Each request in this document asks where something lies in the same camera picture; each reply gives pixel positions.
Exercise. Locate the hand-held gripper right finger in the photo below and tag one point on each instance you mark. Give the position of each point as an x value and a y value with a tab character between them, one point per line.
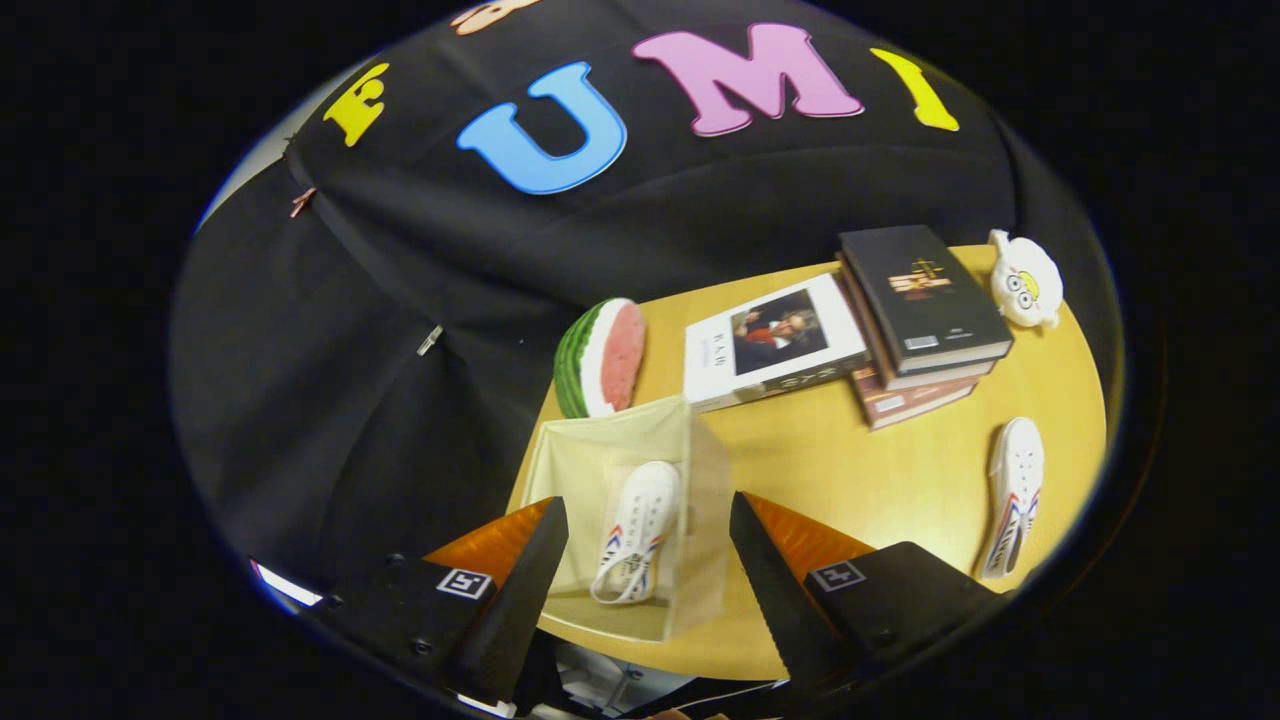
775	600

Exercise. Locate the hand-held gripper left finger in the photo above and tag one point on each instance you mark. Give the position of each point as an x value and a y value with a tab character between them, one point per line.
520	600

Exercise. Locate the white canvas shoe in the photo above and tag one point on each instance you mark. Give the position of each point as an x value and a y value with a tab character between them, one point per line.
1018	470
640	510

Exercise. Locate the beige fabric storage box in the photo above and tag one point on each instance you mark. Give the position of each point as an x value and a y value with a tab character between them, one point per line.
580	460

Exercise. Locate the computer monitor screen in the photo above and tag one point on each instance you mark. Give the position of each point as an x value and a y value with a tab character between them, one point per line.
285	585

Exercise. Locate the brown cover book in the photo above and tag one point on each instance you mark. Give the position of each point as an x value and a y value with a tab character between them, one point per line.
910	405

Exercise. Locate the white book with portrait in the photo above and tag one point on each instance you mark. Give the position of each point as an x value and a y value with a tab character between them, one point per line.
720	360

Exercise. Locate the watermelon slice toy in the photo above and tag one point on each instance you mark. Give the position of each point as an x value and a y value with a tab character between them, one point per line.
600	355

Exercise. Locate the dark book with white pages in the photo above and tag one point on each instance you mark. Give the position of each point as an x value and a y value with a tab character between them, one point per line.
940	381

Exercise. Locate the silver cloth clip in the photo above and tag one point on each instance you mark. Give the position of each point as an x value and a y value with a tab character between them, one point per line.
430	340

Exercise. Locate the black hardcover book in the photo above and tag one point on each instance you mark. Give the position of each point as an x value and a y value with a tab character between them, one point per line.
915	290

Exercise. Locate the white plush toy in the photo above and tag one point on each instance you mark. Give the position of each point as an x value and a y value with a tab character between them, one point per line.
1025	285

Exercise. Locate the pink cloth clip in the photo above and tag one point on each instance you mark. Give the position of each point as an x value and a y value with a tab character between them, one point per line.
302	203

